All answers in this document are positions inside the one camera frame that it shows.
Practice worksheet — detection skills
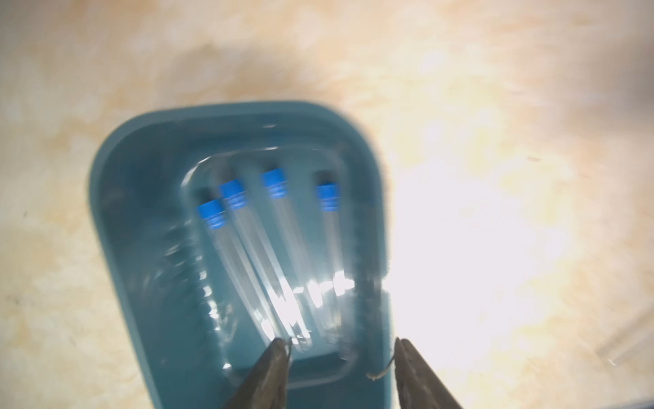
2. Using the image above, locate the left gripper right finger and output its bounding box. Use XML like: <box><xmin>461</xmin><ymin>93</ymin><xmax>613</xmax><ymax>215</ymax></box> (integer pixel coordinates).
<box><xmin>393</xmin><ymin>337</ymin><xmax>463</xmax><ymax>409</ymax></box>

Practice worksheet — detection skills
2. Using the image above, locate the test tube blue cap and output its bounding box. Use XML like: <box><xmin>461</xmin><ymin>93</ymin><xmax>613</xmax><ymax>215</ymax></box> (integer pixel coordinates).
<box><xmin>262</xmin><ymin>168</ymin><xmax>339</xmax><ymax>344</ymax></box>
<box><xmin>317</xmin><ymin>182</ymin><xmax>354</xmax><ymax>357</ymax></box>
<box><xmin>220</xmin><ymin>179</ymin><xmax>313</xmax><ymax>352</ymax></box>
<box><xmin>197</xmin><ymin>199</ymin><xmax>282</xmax><ymax>344</ymax></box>
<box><xmin>597</xmin><ymin>308</ymin><xmax>653</xmax><ymax>366</ymax></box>

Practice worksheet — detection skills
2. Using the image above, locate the teal plastic tray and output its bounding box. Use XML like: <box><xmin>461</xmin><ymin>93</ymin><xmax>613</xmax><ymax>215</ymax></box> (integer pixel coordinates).
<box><xmin>89</xmin><ymin>102</ymin><xmax>393</xmax><ymax>408</ymax></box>

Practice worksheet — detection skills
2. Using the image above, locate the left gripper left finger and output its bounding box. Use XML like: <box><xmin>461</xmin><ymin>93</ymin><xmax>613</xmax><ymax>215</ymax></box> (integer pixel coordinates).
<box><xmin>223</xmin><ymin>338</ymin><xmax>291</xmax><ymax>409</ymax></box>

